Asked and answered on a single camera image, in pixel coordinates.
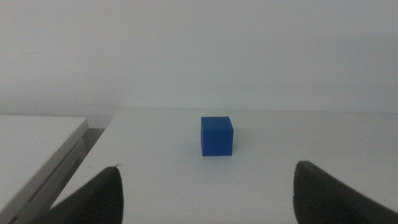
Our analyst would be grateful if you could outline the blue cube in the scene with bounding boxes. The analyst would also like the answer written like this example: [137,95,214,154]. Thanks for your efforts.
[200,116,234,157]

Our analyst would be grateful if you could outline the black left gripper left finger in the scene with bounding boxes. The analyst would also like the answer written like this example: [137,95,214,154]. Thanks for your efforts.
[30,166,124,224]

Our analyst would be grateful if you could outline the white side table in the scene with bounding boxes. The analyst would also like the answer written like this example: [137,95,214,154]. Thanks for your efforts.
[0,115,90,224]

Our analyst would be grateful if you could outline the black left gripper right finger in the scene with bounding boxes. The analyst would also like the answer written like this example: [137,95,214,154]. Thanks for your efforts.
[293,160,398,224]

